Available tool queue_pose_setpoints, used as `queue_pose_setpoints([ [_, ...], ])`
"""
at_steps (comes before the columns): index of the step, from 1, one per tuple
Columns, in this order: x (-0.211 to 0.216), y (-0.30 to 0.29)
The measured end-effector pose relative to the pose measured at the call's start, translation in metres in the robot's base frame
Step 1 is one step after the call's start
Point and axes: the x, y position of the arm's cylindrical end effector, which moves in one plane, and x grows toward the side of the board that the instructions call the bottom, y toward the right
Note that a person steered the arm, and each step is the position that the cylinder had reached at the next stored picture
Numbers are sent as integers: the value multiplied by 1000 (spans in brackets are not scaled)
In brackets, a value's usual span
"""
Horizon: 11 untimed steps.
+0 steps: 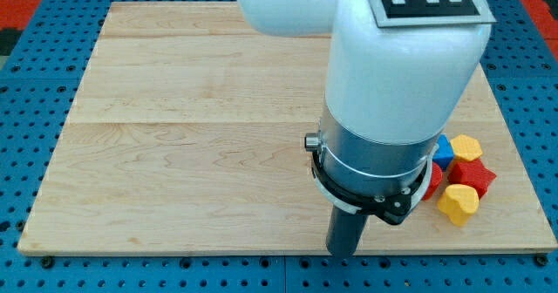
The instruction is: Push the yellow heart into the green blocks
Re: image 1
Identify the yellow heart block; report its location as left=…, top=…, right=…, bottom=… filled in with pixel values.
left=437, top=184, right=480, bottom=227

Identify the red round block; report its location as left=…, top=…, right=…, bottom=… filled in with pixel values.
left=422, top=162, right=444, bottom=201

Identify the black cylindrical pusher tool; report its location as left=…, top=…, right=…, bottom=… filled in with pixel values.
left=326, top=207, right=368, bottom=257

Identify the blue cube block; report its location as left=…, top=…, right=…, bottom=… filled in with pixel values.
left=433, top=134, right=454, bottom=171

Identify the black white fiducial marker plate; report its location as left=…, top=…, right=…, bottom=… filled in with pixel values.
left=369, top=0, right=496, bottom=28

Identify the yellow hexagon block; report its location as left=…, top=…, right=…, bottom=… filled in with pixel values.
left=450, top=134, right=483, bottom=161

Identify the red star block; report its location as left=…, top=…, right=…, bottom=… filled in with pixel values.
left=447, top=159, right=497, bottom=199

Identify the black mounting bracket ring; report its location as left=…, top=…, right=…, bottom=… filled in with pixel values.
left=310, top=151, right=437, bottom=226

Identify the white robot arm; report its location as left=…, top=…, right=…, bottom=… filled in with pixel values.
left=237, top=0, right=494, bottom=196

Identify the wooden board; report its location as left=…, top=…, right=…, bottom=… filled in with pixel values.
left=17, top=1, right=558, bottom=257

